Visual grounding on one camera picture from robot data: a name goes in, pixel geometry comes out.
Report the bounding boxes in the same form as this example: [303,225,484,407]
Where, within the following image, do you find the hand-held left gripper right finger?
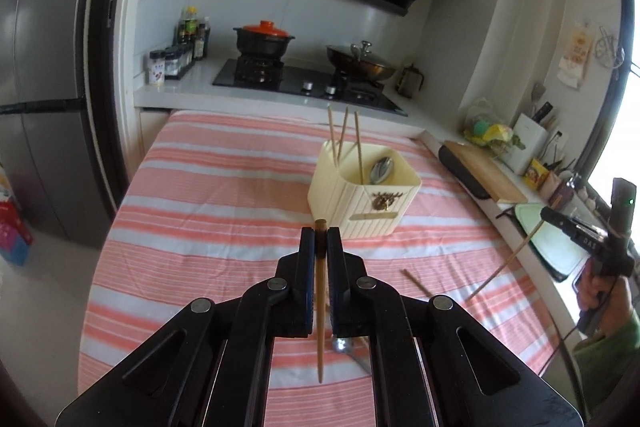
[326,228,587,427]

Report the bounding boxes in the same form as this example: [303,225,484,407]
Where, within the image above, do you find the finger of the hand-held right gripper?
[539,206,577,238]

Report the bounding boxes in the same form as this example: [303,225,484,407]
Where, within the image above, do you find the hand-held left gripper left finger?
[52,228,318,427]

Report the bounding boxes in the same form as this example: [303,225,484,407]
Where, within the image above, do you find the brown wooden chopstick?
[402,269,432,296]
[336,107,350,165]
[354,110,364,184]
[327,106,340,168]
[466,221,545,301]
[314,219,328,384]

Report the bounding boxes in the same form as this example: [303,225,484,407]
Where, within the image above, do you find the cream ribbed utensil holder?
[307,138,422,239]

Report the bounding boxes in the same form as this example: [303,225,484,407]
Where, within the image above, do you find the metal spoon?
[370,157,396,185]
[332,337,373,375]

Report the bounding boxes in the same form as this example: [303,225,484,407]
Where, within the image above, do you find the person's right hand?
[572,257,637,334]

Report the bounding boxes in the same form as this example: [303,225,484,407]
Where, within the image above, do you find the green cutting board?
[514,203,586,275]

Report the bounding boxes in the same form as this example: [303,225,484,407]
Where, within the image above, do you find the purple bottle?
[552,179,576,212]

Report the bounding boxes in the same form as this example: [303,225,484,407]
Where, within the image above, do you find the pink cup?
[545,172,563,204]

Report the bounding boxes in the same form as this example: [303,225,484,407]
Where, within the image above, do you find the yellow printed cup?
[525,158,551,190]

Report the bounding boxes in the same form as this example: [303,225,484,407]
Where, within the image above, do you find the white knife block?
[510,113,551,175]

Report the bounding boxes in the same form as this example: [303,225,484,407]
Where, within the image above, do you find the wooden cutting board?
[444,140,528,202]

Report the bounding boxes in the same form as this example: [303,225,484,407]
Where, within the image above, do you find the black tray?
[437,146,493,200]

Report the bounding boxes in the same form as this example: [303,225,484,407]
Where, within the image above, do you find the yellow green plastic bags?
[462,98,523,152]

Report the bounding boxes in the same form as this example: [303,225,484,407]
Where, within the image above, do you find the window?
[585,0,640,258]

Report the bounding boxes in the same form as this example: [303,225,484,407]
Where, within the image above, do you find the pink striped tablecloth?
[77,109,561,427]

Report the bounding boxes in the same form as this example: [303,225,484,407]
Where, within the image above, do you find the glass teapot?
[397,63,426,98]

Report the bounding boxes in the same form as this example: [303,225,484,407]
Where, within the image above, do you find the black gas stove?
[212,57,403,114]

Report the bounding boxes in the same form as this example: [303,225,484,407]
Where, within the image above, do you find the dark wok with glass lid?
[326,40,399,82]

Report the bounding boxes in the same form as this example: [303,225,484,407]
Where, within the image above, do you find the black clay pot orange lid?
[232,21,296,58]

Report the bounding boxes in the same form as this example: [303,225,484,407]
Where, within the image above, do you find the spice jar with red label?
[148,50,167,85]

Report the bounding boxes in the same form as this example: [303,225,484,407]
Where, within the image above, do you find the yellow capped sauce bottle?
[182,6,198,42]

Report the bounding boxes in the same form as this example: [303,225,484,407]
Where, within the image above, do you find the colourful carton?
[0,167,33,265]

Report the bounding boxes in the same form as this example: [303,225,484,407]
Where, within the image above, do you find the grey refrigerator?
[0,0,126,243]

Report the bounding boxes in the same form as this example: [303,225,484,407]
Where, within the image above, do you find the black cable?
[542,292,613,378]

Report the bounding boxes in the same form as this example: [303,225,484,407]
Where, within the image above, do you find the wall calendar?
[557,21,593,88]

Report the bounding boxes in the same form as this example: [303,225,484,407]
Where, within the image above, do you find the wire trivet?
[595,26,626,68]

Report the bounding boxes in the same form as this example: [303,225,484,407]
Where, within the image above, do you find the dark door frame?
[82,0,146,212]

